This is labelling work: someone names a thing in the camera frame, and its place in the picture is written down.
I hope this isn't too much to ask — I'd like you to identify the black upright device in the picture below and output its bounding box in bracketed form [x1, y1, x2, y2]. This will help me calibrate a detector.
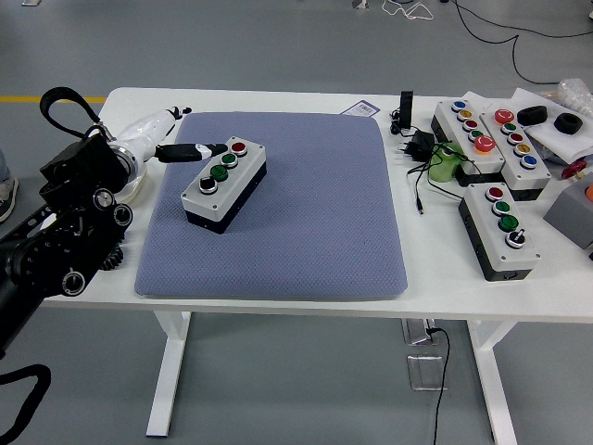
[398, 90, 415, 132]

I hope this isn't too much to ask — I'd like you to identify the grey five-button control box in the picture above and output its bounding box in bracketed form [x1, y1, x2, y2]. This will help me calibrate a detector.
[430, 98, 507, 188]
[478, 108, 554, 202]

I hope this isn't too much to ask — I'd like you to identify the white table leg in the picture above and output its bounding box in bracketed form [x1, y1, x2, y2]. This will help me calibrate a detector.
[464, 319, 521, 445]
[145, 311, 194, 439]

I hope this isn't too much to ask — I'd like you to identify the black sleeved cable loop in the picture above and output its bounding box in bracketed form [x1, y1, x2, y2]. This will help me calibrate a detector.
[0, 363, 52, 442]

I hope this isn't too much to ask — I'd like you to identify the grey four-button control box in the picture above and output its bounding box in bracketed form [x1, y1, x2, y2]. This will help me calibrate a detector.
[180, 135, 269, 235]
[458, 182, 542, 283]

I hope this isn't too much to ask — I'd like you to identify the black power adapter plug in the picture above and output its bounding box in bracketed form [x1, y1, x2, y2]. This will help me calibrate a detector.
[395, 130, 437, 163]

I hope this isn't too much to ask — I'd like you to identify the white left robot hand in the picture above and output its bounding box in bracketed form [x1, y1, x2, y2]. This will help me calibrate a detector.
[113, 106, 229, 164]

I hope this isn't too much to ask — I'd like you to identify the white floor cord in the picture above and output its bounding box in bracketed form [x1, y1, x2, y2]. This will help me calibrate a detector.
[381, 0, 435, 22]

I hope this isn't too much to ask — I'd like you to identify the black floor power cable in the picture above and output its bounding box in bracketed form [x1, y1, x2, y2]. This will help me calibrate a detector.
[424, 326, 451, 445]

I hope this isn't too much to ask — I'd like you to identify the grey-blue textured mat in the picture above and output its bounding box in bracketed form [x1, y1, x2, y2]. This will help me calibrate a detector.
[133, 110, 410, 302]

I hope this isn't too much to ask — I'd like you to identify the clear bubble wrap bag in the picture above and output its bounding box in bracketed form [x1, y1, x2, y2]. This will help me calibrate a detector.
[541, 77, 593, 119]

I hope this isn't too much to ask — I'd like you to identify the red mushroom button part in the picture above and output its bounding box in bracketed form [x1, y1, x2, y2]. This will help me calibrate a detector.
[561, 158, 591, 182]

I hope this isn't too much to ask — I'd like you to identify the black foam ring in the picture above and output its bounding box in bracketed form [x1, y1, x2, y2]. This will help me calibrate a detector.
[515, 105, 549, 127]
[553, 111, 583, 136]

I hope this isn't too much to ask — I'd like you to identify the purple-edged label card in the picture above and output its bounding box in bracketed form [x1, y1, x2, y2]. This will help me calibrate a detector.
[343, 100, 379, 118]

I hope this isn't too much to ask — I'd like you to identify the black adapter cord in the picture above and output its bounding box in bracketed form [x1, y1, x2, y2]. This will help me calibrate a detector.
[406, 141, 470, 216]

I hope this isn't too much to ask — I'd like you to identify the translucent white dish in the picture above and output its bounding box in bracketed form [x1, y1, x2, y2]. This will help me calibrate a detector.
[114, 165, 150, 203]

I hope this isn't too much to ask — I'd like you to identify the grey plastic box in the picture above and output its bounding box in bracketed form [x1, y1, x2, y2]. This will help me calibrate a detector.
[542, 172, 593, 252]

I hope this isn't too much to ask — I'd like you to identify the green plastic cup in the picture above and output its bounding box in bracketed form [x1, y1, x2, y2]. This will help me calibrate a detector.
[427, 142, 472, 183]

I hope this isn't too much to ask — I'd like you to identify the white foam sheet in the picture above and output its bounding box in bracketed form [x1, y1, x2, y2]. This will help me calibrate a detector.
[509, 87, 593, 166]

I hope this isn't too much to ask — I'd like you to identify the person's shoe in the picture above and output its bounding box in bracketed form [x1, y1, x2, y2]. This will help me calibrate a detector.
[0, 177, 20, 224]

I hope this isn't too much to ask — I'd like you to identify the clear floor cable plate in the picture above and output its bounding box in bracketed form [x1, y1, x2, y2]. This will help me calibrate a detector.
[406, 353, 448, 392]
[401, 318, 439, 347]

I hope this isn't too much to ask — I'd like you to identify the long black floor cable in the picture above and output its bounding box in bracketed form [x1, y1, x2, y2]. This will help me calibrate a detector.
[450, 0, 593, 85]

